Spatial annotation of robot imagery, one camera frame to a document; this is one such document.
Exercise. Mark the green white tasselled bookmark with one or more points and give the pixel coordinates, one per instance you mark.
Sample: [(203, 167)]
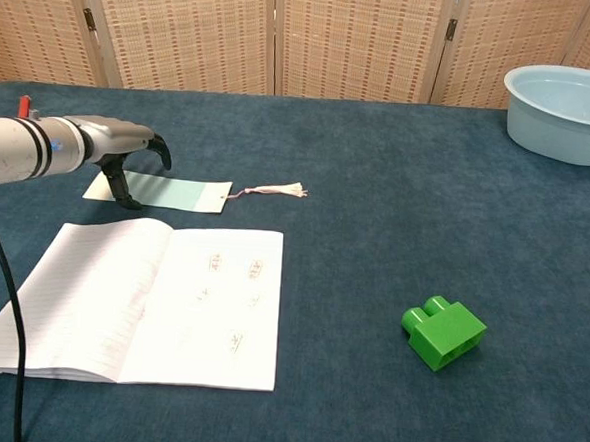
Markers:
[(176, 191)]

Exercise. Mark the black screen hinge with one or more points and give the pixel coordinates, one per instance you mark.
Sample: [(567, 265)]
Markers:
[(89, 19), (451, 29)]

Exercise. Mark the woven bamboo folding screen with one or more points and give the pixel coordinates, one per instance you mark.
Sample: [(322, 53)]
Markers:
[(187, 24)]

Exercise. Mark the white notebook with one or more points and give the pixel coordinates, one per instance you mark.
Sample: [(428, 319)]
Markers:
[(70, 292)]

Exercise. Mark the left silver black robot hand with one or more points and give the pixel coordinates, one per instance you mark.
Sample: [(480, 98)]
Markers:
[(115, 137)]

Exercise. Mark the light blue plastic basin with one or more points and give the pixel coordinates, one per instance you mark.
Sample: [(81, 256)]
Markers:
[(546, 131)]

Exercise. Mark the green toy building brick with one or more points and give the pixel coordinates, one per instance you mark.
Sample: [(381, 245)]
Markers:
[(448, 335)]

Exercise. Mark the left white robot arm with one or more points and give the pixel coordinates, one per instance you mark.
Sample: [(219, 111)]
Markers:
[(9, 148)]

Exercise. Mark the red stick tool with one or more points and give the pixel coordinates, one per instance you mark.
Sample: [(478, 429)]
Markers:
[(24, 106)]

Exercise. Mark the dark blue table cover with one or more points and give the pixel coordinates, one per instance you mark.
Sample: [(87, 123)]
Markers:
[(376, 211)]

